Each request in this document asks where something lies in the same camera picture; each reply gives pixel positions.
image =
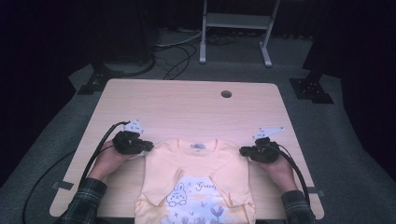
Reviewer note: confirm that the white metal stand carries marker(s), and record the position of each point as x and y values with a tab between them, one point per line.
236	20

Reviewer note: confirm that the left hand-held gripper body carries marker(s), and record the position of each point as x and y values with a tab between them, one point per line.
127	141

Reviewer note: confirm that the person's left hand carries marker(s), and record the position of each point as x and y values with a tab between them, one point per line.
107	160

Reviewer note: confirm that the person's right hand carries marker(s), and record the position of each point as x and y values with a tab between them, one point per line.
280	172

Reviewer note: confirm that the grey tape strip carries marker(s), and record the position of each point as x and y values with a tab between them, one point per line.
62	185
316	192

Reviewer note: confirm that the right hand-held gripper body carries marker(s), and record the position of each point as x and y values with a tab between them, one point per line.
264	149

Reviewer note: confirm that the pale yellow printed T-shirt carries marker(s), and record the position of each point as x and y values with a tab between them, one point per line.
193	174

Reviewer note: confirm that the black stand base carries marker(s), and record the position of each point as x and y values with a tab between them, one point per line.
309	90
99	79

